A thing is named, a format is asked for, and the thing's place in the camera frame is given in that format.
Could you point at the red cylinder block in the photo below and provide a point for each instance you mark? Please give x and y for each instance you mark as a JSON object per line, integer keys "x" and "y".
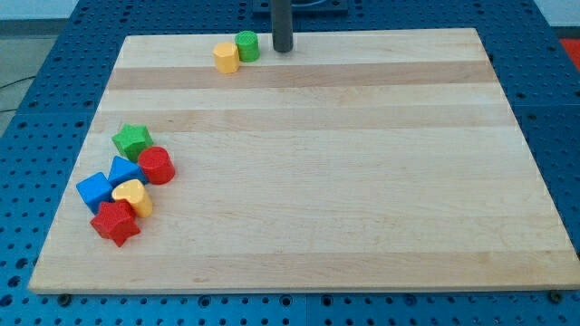
{"x": 156, "y": 165}

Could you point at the blue triangle block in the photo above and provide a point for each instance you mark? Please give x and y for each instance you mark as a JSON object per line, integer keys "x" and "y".
{"x": 123, "y": 170}

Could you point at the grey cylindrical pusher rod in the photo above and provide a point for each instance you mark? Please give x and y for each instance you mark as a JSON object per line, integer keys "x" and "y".
{"x": 282, "y": 25}

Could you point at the blue cube block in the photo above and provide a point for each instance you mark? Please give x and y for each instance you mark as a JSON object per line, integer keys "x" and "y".
{"x": 94, "y": 190}

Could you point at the green cylinder block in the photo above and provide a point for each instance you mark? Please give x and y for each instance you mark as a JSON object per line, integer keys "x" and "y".
{"x": 248, "y": 46}

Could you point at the wooden board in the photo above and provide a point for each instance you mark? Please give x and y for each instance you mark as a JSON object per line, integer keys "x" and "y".
{"x": 373, "y": 161}

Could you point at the green star block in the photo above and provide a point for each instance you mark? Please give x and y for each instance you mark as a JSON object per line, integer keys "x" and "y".
{"x": 132, "y": 140}

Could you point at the yellow heart block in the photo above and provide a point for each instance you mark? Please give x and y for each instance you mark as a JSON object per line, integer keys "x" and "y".
{"x": 135, "y": 193}

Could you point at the red star block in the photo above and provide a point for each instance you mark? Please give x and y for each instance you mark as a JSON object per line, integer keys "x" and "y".
{"x": 115, "y": 221}

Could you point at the yellow hexagon block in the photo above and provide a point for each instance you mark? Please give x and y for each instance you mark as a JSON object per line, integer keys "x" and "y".
{"x": 226, "y": 57}

